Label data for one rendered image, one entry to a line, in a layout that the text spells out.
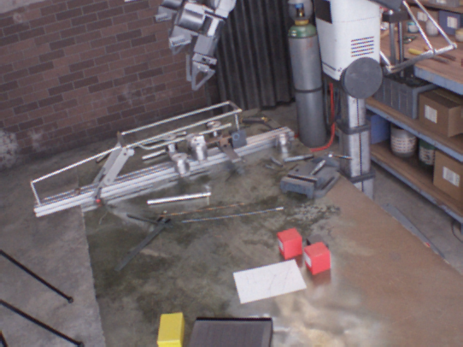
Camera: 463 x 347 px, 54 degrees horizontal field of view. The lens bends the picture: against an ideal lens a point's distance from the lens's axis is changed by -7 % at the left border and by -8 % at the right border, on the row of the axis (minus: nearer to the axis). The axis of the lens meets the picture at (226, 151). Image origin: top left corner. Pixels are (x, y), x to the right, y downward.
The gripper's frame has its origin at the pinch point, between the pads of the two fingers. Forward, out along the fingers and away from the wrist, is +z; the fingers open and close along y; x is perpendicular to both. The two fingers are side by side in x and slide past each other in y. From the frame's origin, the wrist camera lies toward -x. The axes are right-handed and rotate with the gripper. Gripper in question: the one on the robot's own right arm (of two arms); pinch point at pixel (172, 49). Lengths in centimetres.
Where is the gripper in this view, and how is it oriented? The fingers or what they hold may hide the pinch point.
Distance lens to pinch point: 183.2
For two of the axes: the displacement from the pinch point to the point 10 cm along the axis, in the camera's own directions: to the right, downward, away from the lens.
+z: -3.5, 8.8, 3.1
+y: 2.2, 4.0, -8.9
